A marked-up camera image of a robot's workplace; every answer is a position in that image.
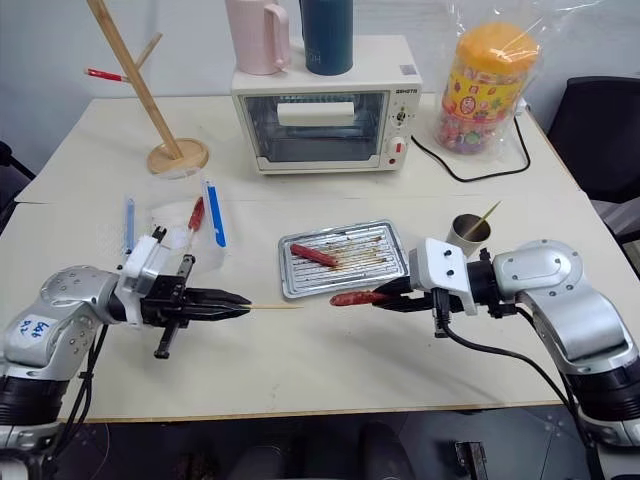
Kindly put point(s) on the cream toaster oven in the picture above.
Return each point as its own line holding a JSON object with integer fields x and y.
{"x": 320, "y": 115}

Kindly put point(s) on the red stick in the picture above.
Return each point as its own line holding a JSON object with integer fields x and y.
{"x": 105, "y": 74}

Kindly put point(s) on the wide blue white packet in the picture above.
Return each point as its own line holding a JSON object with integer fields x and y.
{"x": 216, "y": 215}

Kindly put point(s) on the bagged jar of candy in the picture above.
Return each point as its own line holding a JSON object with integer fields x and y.
{"x": 515, "y": 145}

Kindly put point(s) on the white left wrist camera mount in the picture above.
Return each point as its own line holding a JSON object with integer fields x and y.
{"x": 141, "y": 260}

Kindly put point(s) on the dark teal bottle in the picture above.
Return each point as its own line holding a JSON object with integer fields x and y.
{"x": 327, "y": 37}

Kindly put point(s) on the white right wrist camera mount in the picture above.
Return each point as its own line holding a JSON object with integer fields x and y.
{"x": 440, "y": 267}

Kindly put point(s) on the clear plastic container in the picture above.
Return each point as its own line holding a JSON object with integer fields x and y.
{"x": 215, "y": 255}

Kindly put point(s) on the skewered red sausage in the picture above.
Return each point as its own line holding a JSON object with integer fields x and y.
{"x": 196, "y": 216}

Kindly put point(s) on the metal cup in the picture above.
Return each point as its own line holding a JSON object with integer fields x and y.
{"x": 465, "y": 240}

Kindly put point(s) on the black office chair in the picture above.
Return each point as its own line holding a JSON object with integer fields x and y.
{"x": 595, "y": 140}

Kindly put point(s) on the pink plastic jug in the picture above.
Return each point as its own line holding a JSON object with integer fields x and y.
{"x": 252, "y": 35}

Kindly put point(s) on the bare wooden skewer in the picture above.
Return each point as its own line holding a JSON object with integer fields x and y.
{"x": 277, "y": 308}

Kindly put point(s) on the dark chair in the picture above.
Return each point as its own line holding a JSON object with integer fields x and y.
{"x": 12, "y": 175}

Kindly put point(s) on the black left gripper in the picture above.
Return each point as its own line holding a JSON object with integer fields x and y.
{"x": 165, "y": 300}

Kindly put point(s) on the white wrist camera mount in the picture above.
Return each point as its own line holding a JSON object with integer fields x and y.
{"x": 440, "y": 267}
{"x": 141, "y": 260}

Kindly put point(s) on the silver metal baking tray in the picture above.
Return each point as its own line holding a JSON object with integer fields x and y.
{"x": 345, "y": 260}

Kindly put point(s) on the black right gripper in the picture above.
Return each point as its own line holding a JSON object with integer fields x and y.
{"x": 417, "y": 299}

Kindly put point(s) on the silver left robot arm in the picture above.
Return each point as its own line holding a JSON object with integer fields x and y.
{"x": 60, "y": 310}

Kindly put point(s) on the wooden skewer with green tip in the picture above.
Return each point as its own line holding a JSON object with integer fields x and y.
{"x": 487, "y": 216}

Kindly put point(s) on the wooden cup tree stand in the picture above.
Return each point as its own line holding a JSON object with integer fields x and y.
{"x": 170, "y": 150}

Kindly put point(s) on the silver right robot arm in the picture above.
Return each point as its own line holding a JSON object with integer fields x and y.
{"x": 560, "y": 295}

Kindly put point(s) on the narrow blue white packet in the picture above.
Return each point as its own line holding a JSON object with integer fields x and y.
{"x": 129, "y": 225}

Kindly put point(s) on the candy jar with orange lid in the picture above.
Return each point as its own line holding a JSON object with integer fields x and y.
{"x": 482, "y": 90}

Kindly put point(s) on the thin skewer in bag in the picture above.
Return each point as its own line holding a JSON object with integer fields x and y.
{"x": 522, "y": 34}

